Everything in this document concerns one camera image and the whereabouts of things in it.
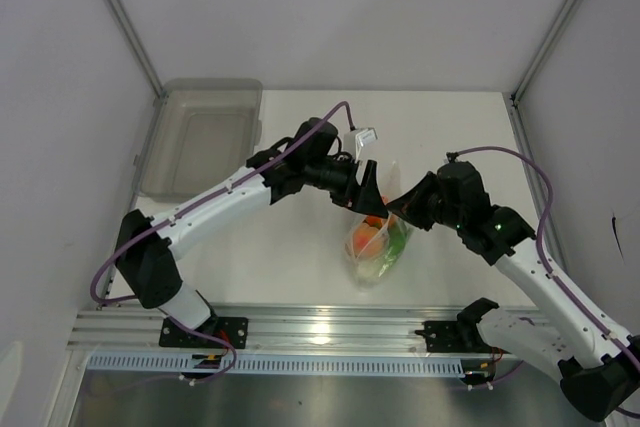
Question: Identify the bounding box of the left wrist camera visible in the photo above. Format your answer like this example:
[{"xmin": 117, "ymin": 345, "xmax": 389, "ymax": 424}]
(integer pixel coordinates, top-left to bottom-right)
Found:
[{"xmin": 343, "ymin": 127, "xmax": 378, "ymax": 162}]

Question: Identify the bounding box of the green plastic lettuce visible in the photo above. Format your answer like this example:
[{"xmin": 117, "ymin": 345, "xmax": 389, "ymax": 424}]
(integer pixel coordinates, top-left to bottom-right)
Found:
[{"xmin": 375, "ymin": 220, "xmax": 413, "ymax": 279}]

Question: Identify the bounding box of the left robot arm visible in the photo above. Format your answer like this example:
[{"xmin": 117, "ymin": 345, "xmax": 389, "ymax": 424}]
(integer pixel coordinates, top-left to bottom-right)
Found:
[{"xmin": 114, "ymin": 117, "xmax": 388, "ymax": 347}]

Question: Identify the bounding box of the aluminium frame post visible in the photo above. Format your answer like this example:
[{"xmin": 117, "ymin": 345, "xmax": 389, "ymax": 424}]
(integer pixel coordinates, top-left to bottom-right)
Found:
[
  {"xmin": 510, "ymin": 0, "xmax": 583, "ymax": 107},
  {"xmin": 103, "ymin": 0, "xmax": 164, "ymax": 98}
]

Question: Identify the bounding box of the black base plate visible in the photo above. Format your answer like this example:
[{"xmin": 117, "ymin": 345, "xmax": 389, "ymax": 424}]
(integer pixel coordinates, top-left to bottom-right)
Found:
[
  {"xmin": 413, "ymin": 320, "xmax": 506, "ymax": 354},
  {"xmin": 159, "ymin": 317, "xmax": 249, "ymax": 350}
]

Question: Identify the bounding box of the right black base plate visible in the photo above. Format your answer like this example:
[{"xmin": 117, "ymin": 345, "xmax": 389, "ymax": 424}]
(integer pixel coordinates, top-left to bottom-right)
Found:
[{"xmin": 413, "ymin": 320, "xmax": 506, "ymax": 354}]

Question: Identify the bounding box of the orange fruit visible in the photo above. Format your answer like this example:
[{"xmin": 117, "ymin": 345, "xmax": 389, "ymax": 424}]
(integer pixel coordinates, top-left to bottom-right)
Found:
[{"xmin": 364, "ymin": 214, "xmax": 395, "ymax": 229}]

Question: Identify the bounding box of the peach fruit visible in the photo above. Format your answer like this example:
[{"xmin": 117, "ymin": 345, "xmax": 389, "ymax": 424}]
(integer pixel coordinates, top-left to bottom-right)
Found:
[{"xmin": 348, "ymin": 223, "xmax": 387, "ymax": 259}]

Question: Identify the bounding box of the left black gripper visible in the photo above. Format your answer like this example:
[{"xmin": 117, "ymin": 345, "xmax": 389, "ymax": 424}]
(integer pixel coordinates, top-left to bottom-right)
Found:
[{"xmin": 305, "ymin": 155, "xmax": 388, "ymax": 220}]

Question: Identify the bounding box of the white slotted cable duct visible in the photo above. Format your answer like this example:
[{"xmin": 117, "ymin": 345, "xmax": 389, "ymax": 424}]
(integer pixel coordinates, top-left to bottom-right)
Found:
[{"xmin": 86, "ymin": 351, "xmax": 465, "ymax": 378}]

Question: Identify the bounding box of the right aluminium frame post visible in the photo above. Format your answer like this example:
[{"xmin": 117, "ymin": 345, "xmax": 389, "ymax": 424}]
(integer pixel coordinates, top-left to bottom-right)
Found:
[{"xmin": 510, "ymin": 0, "xmax": 583, "ymax": 107}]

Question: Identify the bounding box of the left aluminium frame post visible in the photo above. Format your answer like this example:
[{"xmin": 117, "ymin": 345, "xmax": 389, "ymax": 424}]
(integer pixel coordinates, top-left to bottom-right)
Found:
[{"xmin": 103, "ymin": 0, "xmax": 164, "ymax": 98}]

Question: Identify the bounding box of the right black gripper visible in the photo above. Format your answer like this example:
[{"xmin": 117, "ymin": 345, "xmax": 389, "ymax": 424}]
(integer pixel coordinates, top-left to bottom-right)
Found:
[{"xmin": 386, "ymin": 171, "xmax": 464, "ymax": 232}]

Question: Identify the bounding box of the clear zip top bag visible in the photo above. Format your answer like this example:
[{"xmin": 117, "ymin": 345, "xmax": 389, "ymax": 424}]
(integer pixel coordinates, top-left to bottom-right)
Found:
[{"xmin": 342, "ymin": 160, "xmax": 415, "ymax": 292}]

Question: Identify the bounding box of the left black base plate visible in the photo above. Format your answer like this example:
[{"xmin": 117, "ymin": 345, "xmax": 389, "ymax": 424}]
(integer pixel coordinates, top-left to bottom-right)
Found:
[{"xmin": 159, "ymin": 317, "xmax": 249, "ymax": 350}]

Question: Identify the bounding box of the small garlic bulb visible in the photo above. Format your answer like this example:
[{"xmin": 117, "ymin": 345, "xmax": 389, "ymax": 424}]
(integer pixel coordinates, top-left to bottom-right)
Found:
[{"xmin": 355, "ymin": 259, "xmax": 385, "ymax": 283}]

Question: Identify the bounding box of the clear plastic container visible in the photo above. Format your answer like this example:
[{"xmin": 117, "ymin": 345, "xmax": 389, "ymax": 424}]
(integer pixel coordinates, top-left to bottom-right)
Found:
[{"xmin": 134, "ymin": 78, "xmax": 263, "ymax": 203}]

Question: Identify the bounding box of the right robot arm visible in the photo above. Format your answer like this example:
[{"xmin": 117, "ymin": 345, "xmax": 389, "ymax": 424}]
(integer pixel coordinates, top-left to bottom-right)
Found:
[{"xmin": 387, "ymin": 162, "xmax": 639, "ymax": 422}]

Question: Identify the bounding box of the aluminium mounting rail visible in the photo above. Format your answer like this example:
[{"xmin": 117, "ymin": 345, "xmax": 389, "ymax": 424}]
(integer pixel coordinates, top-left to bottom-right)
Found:
[{"xmin": 66, "ymin": 302, "xmax": 461, "ymax": 357}]

